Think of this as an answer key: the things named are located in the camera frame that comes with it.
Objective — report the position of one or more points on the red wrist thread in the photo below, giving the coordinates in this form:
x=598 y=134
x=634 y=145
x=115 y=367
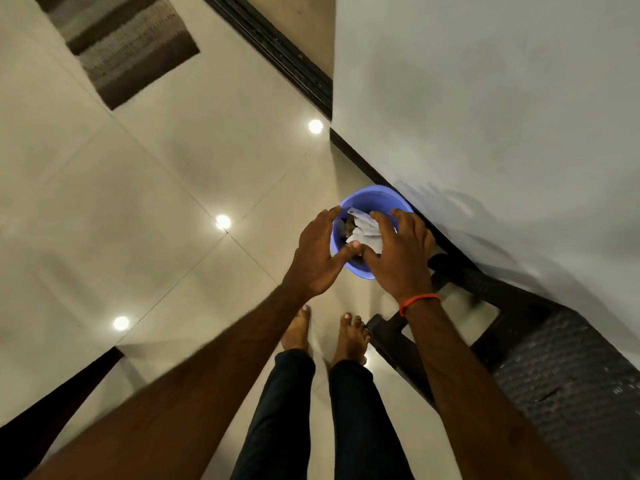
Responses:
x=420 y=300

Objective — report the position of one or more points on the white paper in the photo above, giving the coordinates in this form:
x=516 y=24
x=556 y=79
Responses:
x=365 y=233

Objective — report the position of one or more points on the person's left foot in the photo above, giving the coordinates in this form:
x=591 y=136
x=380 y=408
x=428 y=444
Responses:
x=297 y=330

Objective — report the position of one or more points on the person's right forearm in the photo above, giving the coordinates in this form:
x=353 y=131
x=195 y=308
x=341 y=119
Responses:
x=485 y=395

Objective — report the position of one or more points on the brown paper bag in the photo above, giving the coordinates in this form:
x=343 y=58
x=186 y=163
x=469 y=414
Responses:
x=342 y=230

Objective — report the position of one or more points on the person's left hand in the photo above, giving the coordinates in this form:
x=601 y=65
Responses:
x=315 y=260

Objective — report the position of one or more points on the person's left forearm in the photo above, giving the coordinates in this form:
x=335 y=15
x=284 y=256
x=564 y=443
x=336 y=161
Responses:
x=170 y=405

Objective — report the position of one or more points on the person's dark trousers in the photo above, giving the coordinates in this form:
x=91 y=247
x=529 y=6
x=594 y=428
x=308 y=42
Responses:
x=310 y=425

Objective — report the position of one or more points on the person's foot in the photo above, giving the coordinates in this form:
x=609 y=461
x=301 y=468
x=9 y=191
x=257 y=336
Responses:
x=350 y=340
x=297 y=330

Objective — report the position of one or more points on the black stool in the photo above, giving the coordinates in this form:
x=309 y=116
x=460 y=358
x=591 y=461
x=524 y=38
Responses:
x=540 y=375

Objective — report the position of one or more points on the person's right hand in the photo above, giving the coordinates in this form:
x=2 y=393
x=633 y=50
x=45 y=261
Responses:
x=400 y=260

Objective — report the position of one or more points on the blue plastic bucket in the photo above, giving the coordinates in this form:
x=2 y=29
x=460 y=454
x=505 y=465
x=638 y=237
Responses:
x=365 y=200

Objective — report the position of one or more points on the striped brown rug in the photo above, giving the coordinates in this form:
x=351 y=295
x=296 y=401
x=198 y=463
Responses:
x=120 y=40

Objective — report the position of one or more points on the person's right foot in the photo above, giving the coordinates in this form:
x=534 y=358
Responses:
x=350 y=340

